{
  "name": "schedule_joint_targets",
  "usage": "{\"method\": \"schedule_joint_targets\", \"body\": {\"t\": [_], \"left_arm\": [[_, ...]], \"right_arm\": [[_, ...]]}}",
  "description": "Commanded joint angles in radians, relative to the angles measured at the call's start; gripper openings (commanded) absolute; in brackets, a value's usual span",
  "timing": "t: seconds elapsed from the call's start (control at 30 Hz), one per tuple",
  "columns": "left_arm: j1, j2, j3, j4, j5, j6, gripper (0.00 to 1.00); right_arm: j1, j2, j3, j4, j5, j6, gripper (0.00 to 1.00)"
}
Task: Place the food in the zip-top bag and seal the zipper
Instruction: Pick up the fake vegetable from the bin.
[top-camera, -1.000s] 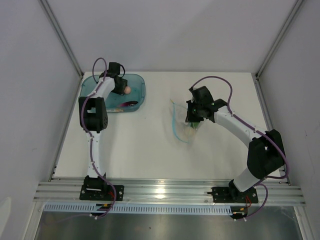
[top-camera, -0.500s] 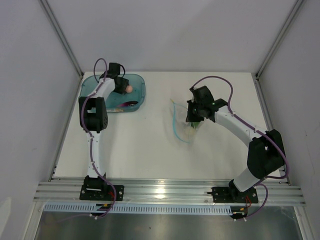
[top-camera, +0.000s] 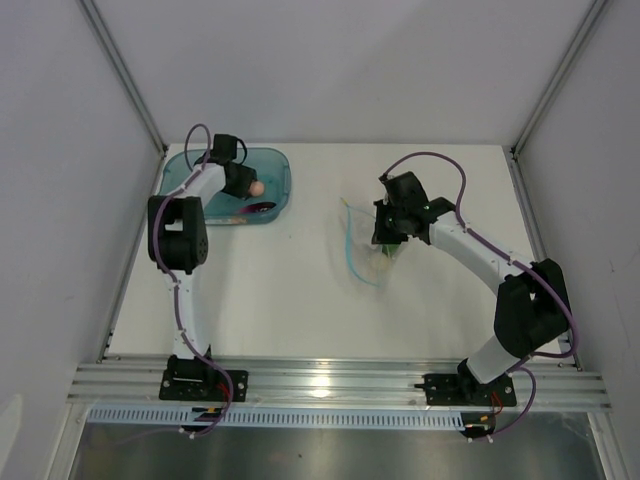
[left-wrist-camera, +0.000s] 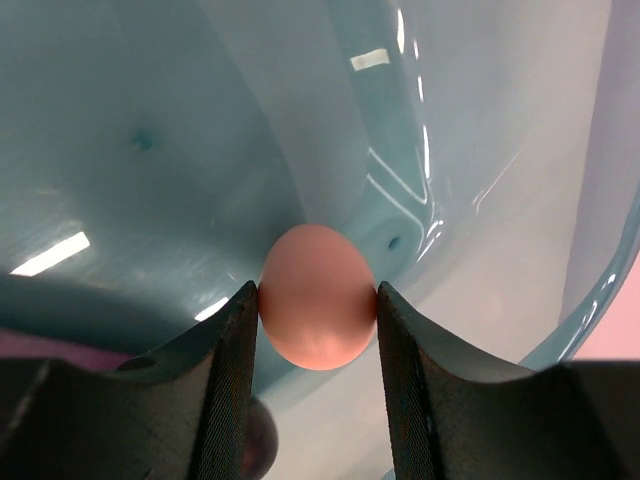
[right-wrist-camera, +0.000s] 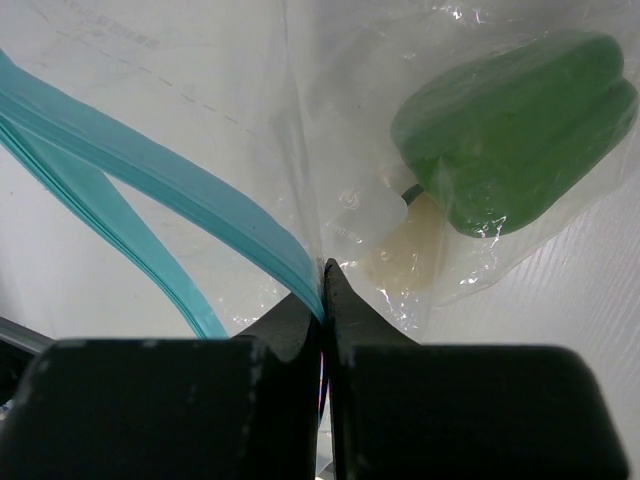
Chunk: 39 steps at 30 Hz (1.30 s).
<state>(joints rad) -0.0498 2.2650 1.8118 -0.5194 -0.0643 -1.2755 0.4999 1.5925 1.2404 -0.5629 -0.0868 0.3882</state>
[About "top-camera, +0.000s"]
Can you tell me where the pink egg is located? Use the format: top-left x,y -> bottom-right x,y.
249,181 -> 265,197

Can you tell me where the green bell pepper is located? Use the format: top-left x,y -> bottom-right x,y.
381,244 -> 401,257

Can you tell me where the white egg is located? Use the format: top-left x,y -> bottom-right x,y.
366,255 -> 390,275

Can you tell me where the clear zip top bag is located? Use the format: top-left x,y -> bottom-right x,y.
340,197 -> 406,290

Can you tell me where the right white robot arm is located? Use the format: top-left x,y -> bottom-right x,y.
372,172 -> 570,404

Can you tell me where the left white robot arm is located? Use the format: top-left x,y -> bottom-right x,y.
147,134 -> 265,360

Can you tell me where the purple eggplant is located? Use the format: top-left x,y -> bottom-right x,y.
238,201 -> 277,215

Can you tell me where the teal plastic bin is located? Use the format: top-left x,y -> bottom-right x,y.
158,146 -> 294,227

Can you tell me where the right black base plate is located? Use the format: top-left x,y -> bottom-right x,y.
413,373 -> 517,407

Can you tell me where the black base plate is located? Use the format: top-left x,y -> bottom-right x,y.
413,373 -> 517,407
158,355 -> 249,403

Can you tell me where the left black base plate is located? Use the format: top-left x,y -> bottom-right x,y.
158,355 -> 249,403

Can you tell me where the left aluminium frame post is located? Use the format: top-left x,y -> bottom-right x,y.
76,0 -> 168,153

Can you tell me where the aluminium frame post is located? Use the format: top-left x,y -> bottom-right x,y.
76,0 -> 168,153
510,0 -> 613,160

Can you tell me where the aluminium mounting rail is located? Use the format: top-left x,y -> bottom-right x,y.
67,356 -> 612,412

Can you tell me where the slotted white cable duct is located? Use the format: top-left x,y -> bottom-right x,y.
87,404 -> 464,431

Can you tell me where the right aluminium frame post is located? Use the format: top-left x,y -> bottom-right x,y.
510,0 -> 613,160

